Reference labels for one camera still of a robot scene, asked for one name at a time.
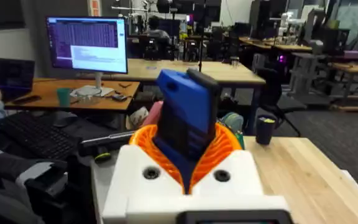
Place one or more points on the computer monitor on white stand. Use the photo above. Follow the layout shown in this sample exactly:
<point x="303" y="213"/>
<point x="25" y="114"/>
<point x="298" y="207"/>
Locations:
<point x="87" y="43"/>

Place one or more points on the black tool with metal shaft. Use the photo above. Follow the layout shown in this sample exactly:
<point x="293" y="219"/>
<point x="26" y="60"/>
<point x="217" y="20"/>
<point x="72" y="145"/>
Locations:
<point x="104" y="143"/>

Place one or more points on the pink soft bag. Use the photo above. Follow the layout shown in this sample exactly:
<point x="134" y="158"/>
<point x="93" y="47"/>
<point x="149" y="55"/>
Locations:
<point x="153" y="115"/>

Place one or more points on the right gripper white and orange left finger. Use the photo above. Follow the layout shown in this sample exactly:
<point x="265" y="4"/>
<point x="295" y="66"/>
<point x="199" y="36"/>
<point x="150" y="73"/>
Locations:
<point x="135" y="174"/>

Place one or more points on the black laptop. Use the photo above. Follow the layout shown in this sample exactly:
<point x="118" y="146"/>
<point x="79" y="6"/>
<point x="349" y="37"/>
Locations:
<point x="12" y="76"/>

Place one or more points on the wooden desk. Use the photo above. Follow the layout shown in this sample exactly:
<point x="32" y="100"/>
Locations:
<point x="48" y="101"/>

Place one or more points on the green zip bag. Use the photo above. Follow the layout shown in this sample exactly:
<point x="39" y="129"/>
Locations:
<point x="233" y="123"/>

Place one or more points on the black office chair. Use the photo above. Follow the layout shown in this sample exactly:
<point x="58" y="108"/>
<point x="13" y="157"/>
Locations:
<point x="275" y="99"/>

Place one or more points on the black cup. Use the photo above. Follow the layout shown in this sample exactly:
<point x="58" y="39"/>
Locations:
<point x="264" y="130"/>

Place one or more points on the teal cup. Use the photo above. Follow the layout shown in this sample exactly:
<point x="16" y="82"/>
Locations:
<point x="63" y="97"/>

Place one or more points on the long wooden table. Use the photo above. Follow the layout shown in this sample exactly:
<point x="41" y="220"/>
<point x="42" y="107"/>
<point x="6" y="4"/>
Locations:
<point x="222" y="73"/>

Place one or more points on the blue electric screwdriver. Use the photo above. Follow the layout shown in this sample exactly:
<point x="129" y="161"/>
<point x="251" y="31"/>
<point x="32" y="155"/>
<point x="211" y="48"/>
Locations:
<point x="186" y="102"/>

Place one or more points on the black computer mouse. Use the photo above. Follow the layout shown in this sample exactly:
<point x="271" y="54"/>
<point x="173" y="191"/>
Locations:
<point x="64" y="119"/>

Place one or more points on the right gripper white and orange right finger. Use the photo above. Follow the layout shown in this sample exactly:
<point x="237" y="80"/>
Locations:
<point x="238" y="174"/>

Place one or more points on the black keyboard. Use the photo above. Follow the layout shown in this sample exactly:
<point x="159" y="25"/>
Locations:
<point x="36" y="135"/>

